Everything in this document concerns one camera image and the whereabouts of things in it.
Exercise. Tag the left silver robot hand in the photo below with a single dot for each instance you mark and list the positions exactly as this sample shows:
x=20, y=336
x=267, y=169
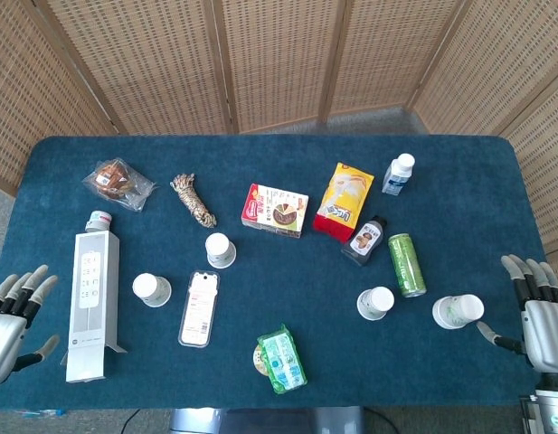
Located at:
x=7, y=325

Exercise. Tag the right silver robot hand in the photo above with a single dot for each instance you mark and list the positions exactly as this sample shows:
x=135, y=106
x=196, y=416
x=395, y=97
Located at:
x=547, y=330

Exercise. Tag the white floral paper cup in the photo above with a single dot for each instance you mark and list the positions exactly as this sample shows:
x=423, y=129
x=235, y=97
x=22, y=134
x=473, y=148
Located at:
x=459, y=309
x=220, y=248
x=149, y=289
x=378, y=300

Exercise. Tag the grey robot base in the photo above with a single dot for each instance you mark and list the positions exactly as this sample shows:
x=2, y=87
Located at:
x=269, y=422

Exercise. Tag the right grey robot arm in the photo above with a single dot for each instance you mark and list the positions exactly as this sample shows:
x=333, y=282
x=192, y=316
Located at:
x=554, y=407

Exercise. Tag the white power strip box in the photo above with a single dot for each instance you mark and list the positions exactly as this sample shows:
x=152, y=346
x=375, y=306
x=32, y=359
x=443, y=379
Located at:
x=93, y=294

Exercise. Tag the blue item on floor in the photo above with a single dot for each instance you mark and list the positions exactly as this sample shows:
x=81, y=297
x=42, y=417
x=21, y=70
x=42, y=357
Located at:
x=43, y=412

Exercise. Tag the green drink can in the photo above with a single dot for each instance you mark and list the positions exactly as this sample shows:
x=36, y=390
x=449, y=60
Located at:
x=405, y=264

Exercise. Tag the bread in clear bag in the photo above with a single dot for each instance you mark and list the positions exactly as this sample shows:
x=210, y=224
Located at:
x=113, y=178

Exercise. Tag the flat white blister pack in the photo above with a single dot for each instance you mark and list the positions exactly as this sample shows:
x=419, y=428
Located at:
x=198, y=309

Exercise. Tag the dark sauce squeeze bottle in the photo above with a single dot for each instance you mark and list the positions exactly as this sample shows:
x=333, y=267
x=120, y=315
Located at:
x=364, y=242

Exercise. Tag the white blue-labelled plastic bottle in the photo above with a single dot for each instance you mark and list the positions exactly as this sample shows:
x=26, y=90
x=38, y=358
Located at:
x=396, y=176

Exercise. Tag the yellow and red snack bag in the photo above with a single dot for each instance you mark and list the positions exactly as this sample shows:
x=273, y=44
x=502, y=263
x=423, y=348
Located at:
x=342, y=199

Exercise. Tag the blue table mat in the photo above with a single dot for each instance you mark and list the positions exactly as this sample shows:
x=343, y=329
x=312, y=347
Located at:
x=305, y=280

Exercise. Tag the round beige printed disc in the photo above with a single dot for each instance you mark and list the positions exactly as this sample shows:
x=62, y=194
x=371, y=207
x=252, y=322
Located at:
x=258, y=359

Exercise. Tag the green wrapped snack packet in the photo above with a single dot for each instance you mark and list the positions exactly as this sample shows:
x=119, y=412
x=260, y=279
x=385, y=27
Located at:
x=283, y=361

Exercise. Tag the red and white cake box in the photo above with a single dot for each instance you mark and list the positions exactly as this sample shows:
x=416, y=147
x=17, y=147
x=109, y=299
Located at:
x=274, y=210

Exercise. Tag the wicker folding screen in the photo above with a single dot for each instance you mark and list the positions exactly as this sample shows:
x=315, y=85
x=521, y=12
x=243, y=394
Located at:
x=278, y=59

